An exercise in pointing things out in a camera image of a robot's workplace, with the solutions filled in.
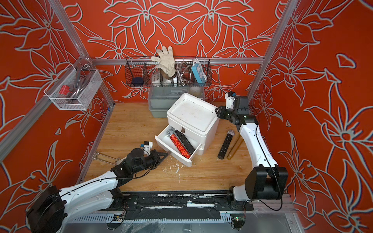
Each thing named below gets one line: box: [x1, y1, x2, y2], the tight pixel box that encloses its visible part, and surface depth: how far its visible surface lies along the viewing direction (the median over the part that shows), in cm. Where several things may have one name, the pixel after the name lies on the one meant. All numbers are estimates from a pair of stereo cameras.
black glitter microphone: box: [174, 129, 196, 156], surface depth 85 cm
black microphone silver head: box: [217, 129, 235, 160], surface depth 95 cm
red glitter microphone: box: [166, 128, 191, 160], surface depth 87 cm
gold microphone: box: [226, 134, 244, 161], surface depth 93 cm
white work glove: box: [151, 45, 177, 79], surface depth 91 cm
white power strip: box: [151, 72, 161, 84], surface depth 96 cm
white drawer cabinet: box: [154, 93, 220, 167], surface depth 83 cm
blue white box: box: [191, 58, 208, 84], surface depth 89 cm
